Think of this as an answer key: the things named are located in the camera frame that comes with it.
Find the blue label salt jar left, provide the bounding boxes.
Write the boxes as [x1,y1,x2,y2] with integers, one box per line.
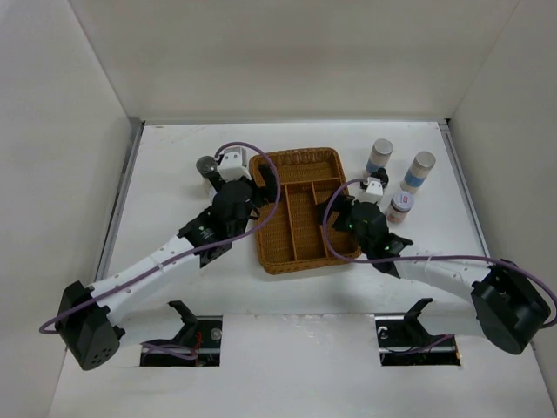
[365,138,393,177]

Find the blue label salt jar right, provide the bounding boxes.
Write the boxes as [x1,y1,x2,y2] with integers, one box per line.
[400,151,436,194]

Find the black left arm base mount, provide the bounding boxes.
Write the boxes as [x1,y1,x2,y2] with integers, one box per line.
[139,300,224,367]

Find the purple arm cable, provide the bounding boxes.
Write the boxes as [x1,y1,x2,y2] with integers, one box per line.
[38,142,282,335]
[323,177,557,330]

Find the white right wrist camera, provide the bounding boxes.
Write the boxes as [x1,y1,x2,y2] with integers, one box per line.
[357,177,384,204]

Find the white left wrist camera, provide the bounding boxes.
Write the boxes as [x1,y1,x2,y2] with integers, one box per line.
[218,146,252,182]

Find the white lid pepper jar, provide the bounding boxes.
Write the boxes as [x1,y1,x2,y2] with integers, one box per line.
[208,187,217,202]

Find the brown wicker divided basket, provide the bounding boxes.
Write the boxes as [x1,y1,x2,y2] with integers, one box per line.
[255,147,346,274]

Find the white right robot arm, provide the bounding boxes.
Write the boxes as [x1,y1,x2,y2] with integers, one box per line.
[317,194,556,354]

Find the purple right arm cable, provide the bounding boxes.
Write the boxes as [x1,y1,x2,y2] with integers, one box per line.
[323,177,557,330]

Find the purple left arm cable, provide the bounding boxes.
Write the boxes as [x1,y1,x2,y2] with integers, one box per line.
[38,142,282,335]

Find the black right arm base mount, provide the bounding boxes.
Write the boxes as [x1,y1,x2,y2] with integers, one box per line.
[374,298,460,367]

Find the blue label salt jar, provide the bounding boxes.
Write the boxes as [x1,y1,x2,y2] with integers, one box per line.
[400,151,436,194]
[365,138,393,177]

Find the red label spice jar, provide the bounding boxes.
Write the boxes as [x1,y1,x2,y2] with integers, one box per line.
[385,191,414,224]

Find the dark lid spice jar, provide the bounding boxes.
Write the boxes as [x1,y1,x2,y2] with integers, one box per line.
[196,156,218,190]

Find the black cap white bottle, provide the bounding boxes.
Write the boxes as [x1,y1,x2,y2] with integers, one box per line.
[371,167,389,188]

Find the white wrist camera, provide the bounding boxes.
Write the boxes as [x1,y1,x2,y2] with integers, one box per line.
[218,146,252,182]
[357,177,384,204]

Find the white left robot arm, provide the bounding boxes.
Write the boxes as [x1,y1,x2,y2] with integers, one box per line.
[55,156,281,371]

